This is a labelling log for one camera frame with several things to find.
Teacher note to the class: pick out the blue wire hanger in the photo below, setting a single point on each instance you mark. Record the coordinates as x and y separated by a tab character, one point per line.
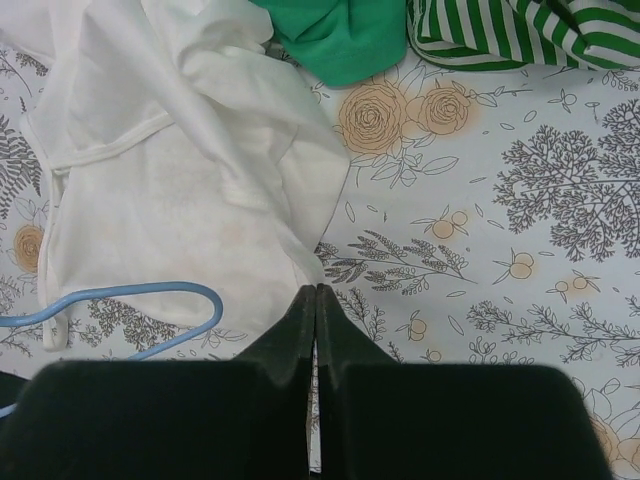
155	324

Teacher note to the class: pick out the green white striped tank top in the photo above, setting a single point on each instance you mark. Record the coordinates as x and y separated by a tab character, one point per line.
479	36

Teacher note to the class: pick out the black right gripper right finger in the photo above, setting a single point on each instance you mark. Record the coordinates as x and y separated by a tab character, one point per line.
383	419

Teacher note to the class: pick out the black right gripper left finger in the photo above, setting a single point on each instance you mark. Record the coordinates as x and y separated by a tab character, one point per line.
243	418

